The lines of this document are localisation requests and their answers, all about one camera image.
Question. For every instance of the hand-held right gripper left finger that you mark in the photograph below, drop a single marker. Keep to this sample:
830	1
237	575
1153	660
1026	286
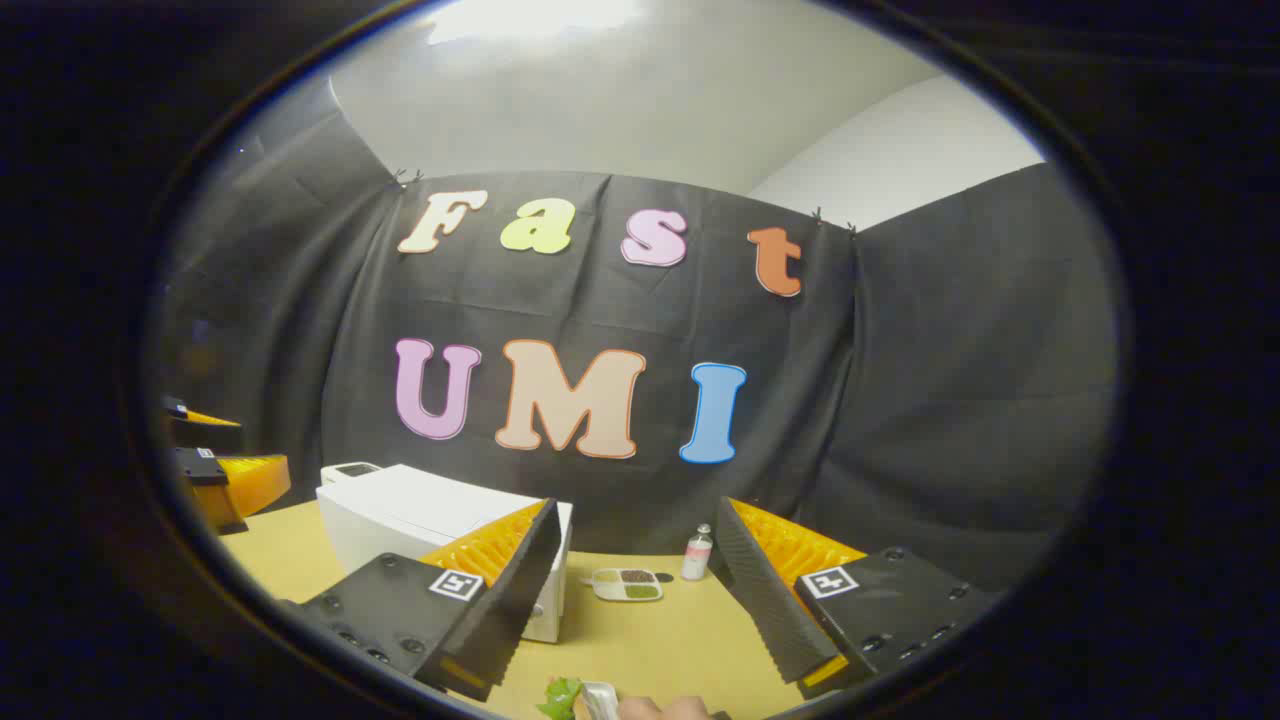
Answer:
520	580

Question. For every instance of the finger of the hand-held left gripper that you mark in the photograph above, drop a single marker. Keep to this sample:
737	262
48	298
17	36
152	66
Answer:
245	485
205	432

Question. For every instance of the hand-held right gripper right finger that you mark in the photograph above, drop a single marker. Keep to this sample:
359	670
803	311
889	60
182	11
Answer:
760	590

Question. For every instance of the white microwave oven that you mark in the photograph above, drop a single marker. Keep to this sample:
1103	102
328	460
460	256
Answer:
400	510

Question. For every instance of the small pink label bottle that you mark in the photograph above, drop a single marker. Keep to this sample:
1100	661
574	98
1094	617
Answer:
697	555

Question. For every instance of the white toaster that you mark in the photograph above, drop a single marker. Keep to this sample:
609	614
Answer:
350	470

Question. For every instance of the white compartment seasoning dish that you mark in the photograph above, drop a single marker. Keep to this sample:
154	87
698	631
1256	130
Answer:
627	584

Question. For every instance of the black backdrop cloth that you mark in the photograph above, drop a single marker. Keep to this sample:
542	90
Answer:
900	400

